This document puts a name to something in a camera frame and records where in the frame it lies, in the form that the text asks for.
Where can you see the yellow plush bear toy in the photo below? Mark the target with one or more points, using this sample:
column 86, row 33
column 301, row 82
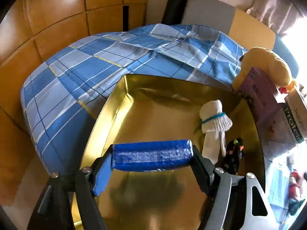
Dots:
column 272, row 64

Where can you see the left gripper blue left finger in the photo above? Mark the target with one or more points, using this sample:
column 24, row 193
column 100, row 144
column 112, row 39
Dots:
column 102, row 170

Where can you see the white protein powder can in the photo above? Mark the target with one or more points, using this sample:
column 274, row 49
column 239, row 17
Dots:
column 286, row 128

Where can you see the yellow and teal headboard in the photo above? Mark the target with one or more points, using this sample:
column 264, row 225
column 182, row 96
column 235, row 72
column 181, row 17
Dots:
column 244, row 29

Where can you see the black rolled mat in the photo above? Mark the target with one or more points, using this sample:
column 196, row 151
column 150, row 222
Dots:
column 174, row 11

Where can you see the white sock with teal band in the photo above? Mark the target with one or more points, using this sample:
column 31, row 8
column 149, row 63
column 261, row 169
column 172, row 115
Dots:
column 214, row 124

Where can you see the blue plaid bed sheet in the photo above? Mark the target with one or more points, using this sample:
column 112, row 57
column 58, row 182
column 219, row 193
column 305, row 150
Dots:
column 62, row 98

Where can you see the blue foil packet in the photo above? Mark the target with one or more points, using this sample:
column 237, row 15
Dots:
column 152, row 156

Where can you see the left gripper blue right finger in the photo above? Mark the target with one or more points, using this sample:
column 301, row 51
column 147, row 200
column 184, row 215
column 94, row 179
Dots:
column 202, row 169

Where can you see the red plush toy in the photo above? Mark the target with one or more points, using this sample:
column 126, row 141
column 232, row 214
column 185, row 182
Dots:
column 295, row 199

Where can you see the wooden wardrobe panels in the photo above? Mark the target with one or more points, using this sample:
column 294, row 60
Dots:
column 31, row 32

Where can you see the pink curtain left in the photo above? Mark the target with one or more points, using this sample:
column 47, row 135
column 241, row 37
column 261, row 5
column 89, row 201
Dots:
column 279, row 15

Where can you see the purple cardboard box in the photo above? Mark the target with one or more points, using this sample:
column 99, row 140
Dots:
column 262, row 95

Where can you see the gold tray box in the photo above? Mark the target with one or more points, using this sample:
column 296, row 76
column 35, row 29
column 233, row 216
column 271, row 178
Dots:
column 145, row 108

